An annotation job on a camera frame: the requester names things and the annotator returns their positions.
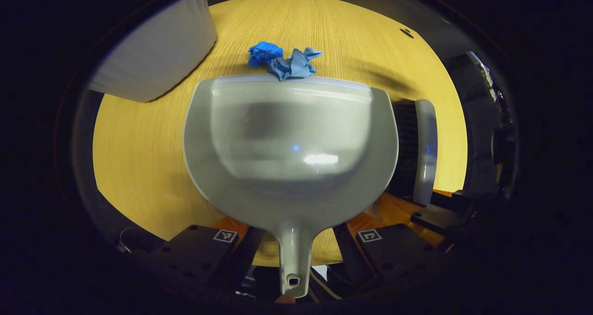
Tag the light blue paper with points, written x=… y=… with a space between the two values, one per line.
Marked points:
x=294 y=67

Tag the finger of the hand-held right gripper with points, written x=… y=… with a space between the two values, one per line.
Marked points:
x=438 y=218

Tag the white plastic garbage bin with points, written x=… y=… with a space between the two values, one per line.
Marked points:
x=153 y=51

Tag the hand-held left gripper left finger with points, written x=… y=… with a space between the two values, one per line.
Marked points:
x=199 y=255

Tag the dark blue paper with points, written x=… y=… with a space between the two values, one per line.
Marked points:
x=264 y=53

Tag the wooden desktop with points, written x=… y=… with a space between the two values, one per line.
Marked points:
x=139 y=166

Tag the small grey broom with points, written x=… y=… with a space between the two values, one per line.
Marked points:
x=425 y=148

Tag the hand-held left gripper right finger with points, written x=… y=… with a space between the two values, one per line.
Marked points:
x=394 y=255

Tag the grey plastic dustpan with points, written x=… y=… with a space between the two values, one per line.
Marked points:
x=287 y=139

